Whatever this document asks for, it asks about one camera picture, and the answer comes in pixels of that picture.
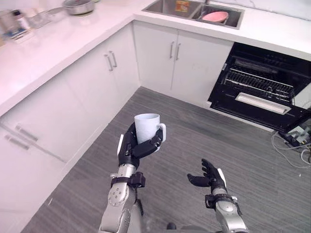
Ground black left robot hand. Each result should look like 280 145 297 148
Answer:
117 122 164 169

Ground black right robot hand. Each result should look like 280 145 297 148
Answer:
187 158 226 190

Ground white ceramic mug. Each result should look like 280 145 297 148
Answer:
134 113 167 144

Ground white cabinet door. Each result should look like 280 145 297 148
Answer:
0 122 67 214
171 30 235 102
133 21 179 90
0 72 109 163
109 22 141 110
65 45 120 133

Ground dishwasher door with white tray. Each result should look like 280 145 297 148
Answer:
209 91 307 133

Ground black built-in dishwasher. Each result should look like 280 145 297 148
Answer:
207 42 311 133

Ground stainless steel double sink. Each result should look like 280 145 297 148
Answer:
141 0 245 30

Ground electronics box on floor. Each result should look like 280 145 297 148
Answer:
283 123 311 149

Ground pink bowl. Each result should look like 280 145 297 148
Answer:
202 11 229 24

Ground stainless steel pan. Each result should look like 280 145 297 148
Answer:
46 0 96 16

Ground clear glass jar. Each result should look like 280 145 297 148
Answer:
29 12 51 29

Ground dark-capped seasoning bottle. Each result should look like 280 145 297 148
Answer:
13 9 30 32

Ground white cable bundle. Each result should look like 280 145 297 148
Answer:
271 131 311 170

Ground wire dishwasher rack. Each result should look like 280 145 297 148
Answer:
222 67 296 102

